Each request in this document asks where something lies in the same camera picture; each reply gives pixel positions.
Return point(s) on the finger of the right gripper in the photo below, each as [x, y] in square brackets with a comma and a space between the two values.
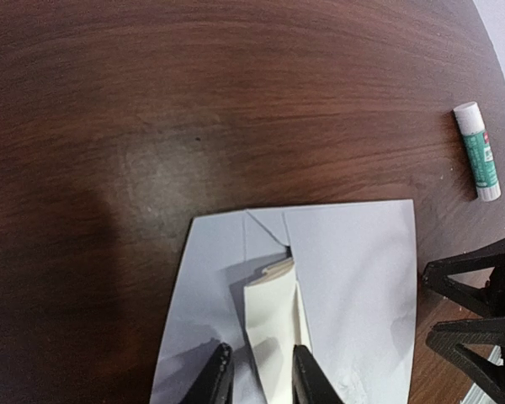
[487, 300]
[446, 338]

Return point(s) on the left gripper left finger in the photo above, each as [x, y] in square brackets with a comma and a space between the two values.
[214, 384]

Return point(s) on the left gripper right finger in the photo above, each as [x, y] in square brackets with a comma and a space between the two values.
[309, 383]

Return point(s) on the white letter sheet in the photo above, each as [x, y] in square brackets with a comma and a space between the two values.
[275, 322]

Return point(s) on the grey envelope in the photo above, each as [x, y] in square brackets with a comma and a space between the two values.
[357, 269]

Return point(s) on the white green glue stick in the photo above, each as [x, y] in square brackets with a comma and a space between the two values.
[479, 151]

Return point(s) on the front aluminium rail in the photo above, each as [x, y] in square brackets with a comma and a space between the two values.
[488, 376]

